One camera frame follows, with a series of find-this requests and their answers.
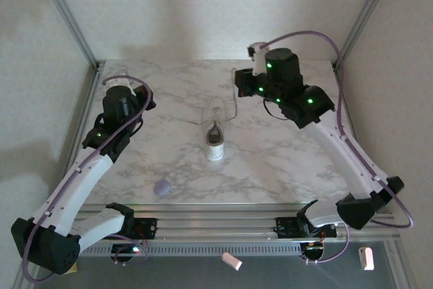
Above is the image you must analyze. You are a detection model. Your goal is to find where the white sneaker shoe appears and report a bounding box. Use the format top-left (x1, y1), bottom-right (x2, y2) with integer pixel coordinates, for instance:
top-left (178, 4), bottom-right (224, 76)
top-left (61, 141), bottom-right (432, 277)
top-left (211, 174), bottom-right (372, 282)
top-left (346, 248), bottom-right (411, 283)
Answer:
top-left (202, 97), bottom-right (227, 162)

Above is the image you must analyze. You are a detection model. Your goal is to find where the small lavender ball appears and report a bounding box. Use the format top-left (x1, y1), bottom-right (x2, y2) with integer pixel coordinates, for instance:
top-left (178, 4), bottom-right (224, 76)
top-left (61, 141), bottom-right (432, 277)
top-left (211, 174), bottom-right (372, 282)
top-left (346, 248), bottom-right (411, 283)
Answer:
top-left (154, 179), bottom-right (172, 197)

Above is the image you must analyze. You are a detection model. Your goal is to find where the circuit board with green light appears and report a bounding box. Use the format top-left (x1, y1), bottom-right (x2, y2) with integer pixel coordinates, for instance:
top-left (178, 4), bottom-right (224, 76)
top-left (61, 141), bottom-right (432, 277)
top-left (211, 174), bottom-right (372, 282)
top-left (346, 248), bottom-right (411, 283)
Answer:
top-left (111, 243), bottom-right (150, 257)

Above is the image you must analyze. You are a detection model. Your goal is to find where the small white plastic block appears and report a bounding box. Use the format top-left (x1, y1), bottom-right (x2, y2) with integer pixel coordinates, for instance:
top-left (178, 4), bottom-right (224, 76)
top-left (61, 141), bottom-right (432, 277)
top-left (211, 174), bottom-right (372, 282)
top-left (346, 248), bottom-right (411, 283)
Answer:
top-left (221, 251), bottom-right (243, 271)

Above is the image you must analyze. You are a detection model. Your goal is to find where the white rectangular box device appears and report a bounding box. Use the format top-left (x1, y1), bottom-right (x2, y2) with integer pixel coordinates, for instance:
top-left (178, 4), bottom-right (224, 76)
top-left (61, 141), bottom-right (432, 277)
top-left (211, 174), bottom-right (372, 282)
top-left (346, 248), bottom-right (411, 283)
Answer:
top-left (358, 246), bottom-right (375, 271)

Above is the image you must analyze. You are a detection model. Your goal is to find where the aluminium table side rail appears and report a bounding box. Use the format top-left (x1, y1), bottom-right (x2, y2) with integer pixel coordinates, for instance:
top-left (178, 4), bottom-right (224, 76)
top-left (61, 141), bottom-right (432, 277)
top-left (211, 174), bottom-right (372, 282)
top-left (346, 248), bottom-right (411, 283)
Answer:
top-left (333, 62), bottom-right (359, 141)
top-left (81, 64), bottom-right (104, 150)

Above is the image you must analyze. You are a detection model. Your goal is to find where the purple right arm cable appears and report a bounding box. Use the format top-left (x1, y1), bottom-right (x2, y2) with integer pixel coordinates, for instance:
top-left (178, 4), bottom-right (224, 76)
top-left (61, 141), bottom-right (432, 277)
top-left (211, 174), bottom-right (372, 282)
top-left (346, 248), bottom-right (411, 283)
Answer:
top-left (267, 30), bottom-right (414, 265)

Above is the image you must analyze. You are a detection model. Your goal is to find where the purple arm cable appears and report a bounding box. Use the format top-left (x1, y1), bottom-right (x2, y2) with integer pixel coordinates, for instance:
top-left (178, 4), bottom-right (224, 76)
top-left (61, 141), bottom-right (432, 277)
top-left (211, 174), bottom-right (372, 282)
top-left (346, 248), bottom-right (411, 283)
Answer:
top-left (267, 30), bottom-right (414, 265)
top-left (20, 74), bottom-right (152, 285)

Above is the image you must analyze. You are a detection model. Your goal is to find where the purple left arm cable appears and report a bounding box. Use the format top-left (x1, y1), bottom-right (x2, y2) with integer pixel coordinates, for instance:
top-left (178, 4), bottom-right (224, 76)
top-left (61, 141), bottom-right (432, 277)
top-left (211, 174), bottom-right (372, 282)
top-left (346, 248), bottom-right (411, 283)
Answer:
top-left (20, 74), bottom-right (152, 285)

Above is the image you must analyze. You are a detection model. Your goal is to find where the aluminium frame post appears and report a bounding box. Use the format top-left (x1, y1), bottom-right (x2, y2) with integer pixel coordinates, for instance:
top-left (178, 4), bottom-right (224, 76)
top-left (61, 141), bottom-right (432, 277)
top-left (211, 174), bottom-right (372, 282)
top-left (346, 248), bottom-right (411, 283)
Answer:
top-left (333, 0), bottom-right (402, 70)
top-left (33, 0), bottom-right (104, 70)

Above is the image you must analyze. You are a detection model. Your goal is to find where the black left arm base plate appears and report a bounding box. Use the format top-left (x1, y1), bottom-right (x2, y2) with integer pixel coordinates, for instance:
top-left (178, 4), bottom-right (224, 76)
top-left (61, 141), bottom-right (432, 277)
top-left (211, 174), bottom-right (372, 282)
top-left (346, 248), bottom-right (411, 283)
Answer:
top-left (133, 217), bottom-right (158, 240)

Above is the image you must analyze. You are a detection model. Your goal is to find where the aluminium mounting rail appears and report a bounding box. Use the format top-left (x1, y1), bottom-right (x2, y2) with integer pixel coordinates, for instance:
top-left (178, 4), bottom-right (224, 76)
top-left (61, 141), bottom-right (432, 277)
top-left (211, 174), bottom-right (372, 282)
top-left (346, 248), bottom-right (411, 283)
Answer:
top-left (76, 202), bottom-right (398, 244)

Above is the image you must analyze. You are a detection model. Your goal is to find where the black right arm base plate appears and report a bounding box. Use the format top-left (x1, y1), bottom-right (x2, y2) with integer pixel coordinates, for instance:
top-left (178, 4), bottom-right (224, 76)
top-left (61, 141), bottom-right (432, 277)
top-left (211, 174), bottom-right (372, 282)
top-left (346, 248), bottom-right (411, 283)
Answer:
top-left (275, 216), bottom-right (338, 239)

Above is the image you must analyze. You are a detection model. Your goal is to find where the grey slotted cable duct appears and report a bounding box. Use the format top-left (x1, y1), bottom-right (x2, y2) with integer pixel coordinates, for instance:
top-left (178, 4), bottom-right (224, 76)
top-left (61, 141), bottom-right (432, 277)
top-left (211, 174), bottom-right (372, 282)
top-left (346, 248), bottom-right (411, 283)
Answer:
top-left (79, 243), bottom-right (302, 258)

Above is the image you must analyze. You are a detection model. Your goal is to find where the circuit board with orange wires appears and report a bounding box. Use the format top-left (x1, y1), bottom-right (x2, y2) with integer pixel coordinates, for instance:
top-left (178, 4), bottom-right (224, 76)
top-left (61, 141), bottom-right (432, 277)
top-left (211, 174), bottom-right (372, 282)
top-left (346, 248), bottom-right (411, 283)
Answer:
top-left (300, 241), bottom-right (325, 257)

